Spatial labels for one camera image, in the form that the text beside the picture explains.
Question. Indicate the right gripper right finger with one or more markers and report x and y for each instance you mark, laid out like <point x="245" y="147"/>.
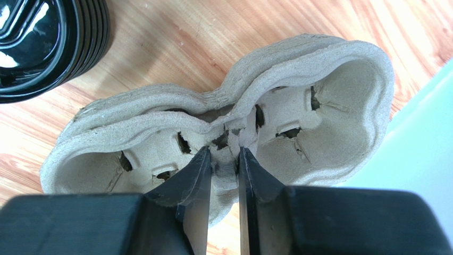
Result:
<point x="280" y="219"/>

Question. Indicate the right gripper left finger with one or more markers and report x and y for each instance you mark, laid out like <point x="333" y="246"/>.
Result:
<point x="170" y="219"/>

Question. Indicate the single cardboard cup carrier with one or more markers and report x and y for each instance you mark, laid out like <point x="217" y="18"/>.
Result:
<point x="313" y="120"/>

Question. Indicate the stack of black lids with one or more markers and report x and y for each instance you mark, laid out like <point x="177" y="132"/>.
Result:
<point x="45" y="44"/>

